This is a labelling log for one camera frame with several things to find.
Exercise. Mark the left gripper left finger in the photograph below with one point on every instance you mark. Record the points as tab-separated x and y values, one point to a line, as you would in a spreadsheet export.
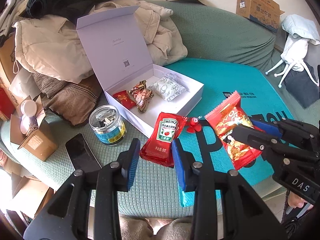
66	214

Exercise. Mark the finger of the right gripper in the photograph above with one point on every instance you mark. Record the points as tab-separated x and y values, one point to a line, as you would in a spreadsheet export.
257	139
292	131

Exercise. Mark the red Heinz ketchup packet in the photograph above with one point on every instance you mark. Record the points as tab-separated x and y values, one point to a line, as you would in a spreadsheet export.
157	149

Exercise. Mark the small red candy packet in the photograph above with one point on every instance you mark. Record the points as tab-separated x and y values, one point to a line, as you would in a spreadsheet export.
124	99

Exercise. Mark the brown snack wrapper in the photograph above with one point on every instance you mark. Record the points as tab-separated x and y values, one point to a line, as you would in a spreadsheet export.
141	95

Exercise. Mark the right hand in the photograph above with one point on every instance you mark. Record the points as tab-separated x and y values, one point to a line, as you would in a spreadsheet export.
295	201

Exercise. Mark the teal bubble mailer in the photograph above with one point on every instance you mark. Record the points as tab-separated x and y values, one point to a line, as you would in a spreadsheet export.
233	94

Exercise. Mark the dark grey cushion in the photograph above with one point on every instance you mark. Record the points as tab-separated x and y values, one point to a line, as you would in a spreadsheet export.
300	86

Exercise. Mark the black smartphone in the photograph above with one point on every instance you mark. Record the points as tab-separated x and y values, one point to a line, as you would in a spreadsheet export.
80	154

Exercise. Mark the clear jar with label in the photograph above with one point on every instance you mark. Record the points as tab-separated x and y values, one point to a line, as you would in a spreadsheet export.
107	124

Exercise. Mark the small brown cardboard box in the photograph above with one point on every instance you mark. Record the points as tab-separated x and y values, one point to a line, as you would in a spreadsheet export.
39	142

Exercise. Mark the light blue cloth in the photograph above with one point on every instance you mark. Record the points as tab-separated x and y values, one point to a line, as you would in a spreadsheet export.
297	26

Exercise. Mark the white round containers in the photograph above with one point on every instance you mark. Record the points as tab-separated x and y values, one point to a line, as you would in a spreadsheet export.
28	120

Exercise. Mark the brown striped cloth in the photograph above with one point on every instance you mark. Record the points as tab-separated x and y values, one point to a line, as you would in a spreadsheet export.
71	101

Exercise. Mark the green fabric sofa cover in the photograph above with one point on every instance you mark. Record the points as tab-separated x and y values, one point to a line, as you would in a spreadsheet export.
224	50

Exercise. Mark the printed cardboard carton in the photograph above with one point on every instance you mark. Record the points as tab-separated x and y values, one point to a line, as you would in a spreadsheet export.
263	12

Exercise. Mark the beige puffer jacket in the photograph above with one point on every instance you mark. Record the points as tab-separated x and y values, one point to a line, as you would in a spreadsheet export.
160	33

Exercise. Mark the beige coat on pile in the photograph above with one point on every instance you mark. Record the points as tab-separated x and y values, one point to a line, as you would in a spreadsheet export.
51	46

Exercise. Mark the white open gift box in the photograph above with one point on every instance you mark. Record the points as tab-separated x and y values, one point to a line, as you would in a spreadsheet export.
120	59

